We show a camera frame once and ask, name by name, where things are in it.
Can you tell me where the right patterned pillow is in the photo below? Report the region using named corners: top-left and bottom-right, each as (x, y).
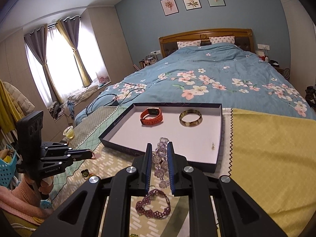
top-left (209, 36), bottom-right (235, 44)

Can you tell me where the left hand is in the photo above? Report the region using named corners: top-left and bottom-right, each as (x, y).
top-left (24, 174), bottom-right (54, 195)

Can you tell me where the grey yellow curtain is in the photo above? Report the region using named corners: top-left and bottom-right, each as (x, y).
top-left (24, 24), bottom-right (63, 104)
top-left (56, 16), bottom-right (92, 87)

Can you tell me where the white flower picture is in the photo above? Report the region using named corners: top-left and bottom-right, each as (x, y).
top-left (183, 0), bottom-right (201, 10)

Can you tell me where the wooden headboard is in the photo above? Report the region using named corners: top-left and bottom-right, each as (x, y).
top-left (159, 28), bottom-right (256, 58)

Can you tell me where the clear crystal bead bracelet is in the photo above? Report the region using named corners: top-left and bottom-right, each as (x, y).
top-left (151, 136), bottom-right (174, 188)

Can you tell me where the clothes pile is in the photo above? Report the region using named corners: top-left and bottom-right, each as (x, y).
top-left (305, 86), bottom-right (316, 109)

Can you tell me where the pink left sleeve forearm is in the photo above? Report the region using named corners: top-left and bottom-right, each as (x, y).
top-left (1, 174), bottom-right (54, 225)

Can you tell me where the maroon beaded bracelet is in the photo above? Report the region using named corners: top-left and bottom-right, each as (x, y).
top-left (134, 188), bottom-right (172, 220)

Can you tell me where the blue floral duvet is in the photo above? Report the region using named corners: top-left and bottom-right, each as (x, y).
top-left (75, 43), bottom-right (315, 124)

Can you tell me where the pink flower picture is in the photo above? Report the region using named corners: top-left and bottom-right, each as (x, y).
top-left (160, 0), bottom-right (179, 16)

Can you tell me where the small yellow jelly cup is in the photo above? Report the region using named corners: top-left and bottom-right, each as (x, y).
top-left (63, 125), bottom-right (74, 139)

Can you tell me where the tortoiseshell bangle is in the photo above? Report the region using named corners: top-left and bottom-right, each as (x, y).
top-left (179, 109), bottom-right (203, 127)

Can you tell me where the right grey yellow curtain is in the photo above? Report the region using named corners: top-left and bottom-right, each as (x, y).
top-left (56, 16), bottom-right (92, 87)

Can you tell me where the black cable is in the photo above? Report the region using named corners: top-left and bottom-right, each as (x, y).
top-left (85, 86), bottom-right (147, 117)

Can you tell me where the dark blue tray box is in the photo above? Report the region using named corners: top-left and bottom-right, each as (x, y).
top-left (99, 103), bottom-right (223, 173)

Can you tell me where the orange smart watch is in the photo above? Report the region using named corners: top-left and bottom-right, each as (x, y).
top-left (140, 107), bottom-right (163, 126)

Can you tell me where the blue plastic basket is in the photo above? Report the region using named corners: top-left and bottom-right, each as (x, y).
top-left (1, 144), bottom-right (18, 187)

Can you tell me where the window seat bedding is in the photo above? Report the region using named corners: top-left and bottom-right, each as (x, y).
top-left (68, 85), bottom-right (99, 102)

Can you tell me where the patterned pillow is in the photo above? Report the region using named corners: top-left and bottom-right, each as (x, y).
top-left (209, 36), bottom-right (235, 44)
top-left (177, 40), bottom-right (201, 49)

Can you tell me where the left grey yellow curtain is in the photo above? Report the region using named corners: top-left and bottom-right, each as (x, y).
top-left (24, 24), bottom-right (63, 104)

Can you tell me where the left patterned pillow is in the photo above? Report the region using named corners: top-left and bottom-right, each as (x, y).
top-left (177, 40), bottom-right (201, 49)

